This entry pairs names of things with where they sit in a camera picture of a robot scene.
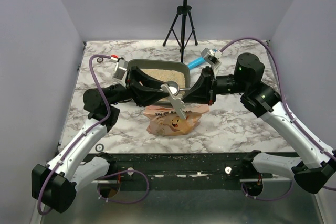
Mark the brown poker chip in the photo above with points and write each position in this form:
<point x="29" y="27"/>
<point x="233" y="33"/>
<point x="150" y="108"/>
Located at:
<point x="100" y="59"/>

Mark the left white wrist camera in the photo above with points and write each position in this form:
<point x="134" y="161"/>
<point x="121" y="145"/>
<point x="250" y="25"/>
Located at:
<point x="120" y="71"/>

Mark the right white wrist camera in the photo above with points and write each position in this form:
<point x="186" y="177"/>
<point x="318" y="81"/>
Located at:
<point x="212" y="56"/>

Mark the pink cat litter bag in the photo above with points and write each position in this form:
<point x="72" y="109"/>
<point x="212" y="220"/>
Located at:
<point x="166" y="122"/>

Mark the blue cylindrical flashlight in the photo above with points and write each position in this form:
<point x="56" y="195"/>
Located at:
<point x="201" y="60"/>

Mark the silver metal scoop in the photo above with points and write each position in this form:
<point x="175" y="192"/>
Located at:
<point x="175" y="88"/>

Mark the grey plastic litter box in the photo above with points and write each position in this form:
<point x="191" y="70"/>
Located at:
<point x="159" y="64"/>

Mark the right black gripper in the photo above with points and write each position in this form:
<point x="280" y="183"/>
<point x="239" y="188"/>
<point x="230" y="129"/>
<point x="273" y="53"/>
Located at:
<point x="209" y="85"/>

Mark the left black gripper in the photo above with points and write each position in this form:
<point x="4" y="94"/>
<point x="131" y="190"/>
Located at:
<point x="144" y="96"/>

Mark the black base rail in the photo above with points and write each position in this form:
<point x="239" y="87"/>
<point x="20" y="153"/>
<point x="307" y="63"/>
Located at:
<point x="172" y="172"/>

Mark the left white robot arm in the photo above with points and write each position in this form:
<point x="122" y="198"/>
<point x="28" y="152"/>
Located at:
<point x="55" y="184"/>

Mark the grey bag clip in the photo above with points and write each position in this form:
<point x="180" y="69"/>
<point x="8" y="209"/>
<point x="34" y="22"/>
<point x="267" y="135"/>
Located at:
<point x="175" y="101"/>

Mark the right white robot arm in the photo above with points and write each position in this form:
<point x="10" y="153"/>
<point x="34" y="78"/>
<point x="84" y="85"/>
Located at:
<point x="314" y="165"/>

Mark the beige litter in box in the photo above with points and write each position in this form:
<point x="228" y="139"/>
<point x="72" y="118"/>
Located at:
<point x="169" y="75"/>

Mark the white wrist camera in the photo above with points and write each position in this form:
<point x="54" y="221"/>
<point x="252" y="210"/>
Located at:
<point x="120" y="71"/>
<point x="212" y="56"/>

